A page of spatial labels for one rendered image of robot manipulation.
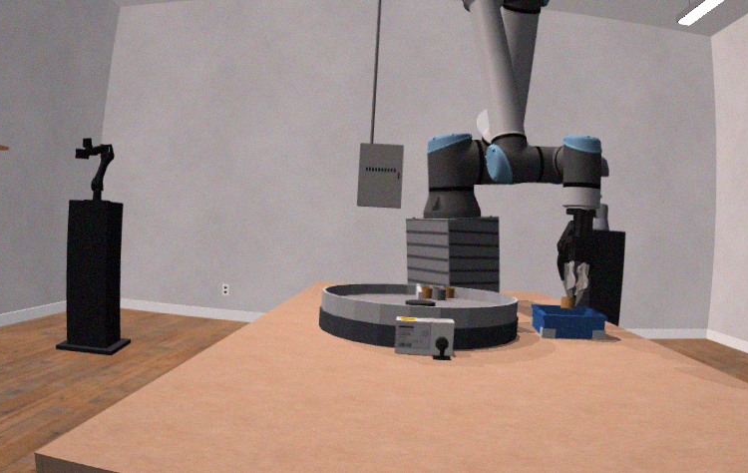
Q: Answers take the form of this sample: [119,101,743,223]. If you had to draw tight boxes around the blue crate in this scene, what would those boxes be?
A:
[530,304,607,339]

